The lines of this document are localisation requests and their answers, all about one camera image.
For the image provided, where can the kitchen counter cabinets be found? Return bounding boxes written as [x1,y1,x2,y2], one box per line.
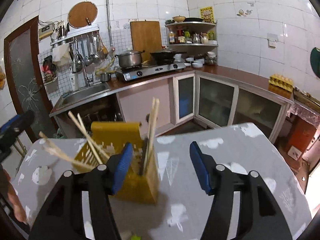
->
[50,66,293,142]

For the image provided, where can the person's hand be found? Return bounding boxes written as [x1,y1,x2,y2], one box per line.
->
[1,166,27,224]

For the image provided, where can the yellow perforated utensil holder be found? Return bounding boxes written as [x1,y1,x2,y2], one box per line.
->
[72,121,161,205]

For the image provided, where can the steel sink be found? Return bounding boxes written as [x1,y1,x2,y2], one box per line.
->
[57,83,110,106]

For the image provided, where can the dark wooden door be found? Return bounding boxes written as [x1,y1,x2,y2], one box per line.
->
[4,16,58,142]

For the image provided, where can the white soap bottle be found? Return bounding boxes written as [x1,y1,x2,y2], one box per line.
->
[69,73,79,91]

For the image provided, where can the gas stove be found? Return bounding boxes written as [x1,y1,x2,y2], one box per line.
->
[116,63,186,82]

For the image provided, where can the steel cooking pot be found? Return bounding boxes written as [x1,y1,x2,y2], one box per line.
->
[115,50,145,68]

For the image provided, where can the hanging utensil rack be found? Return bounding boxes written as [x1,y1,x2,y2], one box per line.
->
[50,24,109,67]

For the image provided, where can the yellow egg tray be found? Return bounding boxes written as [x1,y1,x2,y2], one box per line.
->
[268,74,294,92]

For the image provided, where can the black wok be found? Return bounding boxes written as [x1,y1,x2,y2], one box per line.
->
[150,49,186,65]

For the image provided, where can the corner shelf with condiments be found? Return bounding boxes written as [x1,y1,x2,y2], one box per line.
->
[165,16,218,66]

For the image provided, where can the wooden cutting board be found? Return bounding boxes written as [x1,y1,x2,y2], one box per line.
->
[130,21,162,61]

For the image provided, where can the round woven lid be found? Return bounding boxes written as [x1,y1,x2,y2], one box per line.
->
[68,1,98,28]

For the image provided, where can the white wall switch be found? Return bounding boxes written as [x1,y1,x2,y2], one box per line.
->
[267,33,278,48]

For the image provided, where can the yellow wall poster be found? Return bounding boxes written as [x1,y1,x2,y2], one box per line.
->
[200,6,215,23]

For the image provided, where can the green round wall board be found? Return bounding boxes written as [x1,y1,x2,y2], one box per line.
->
[310,47,320,77]

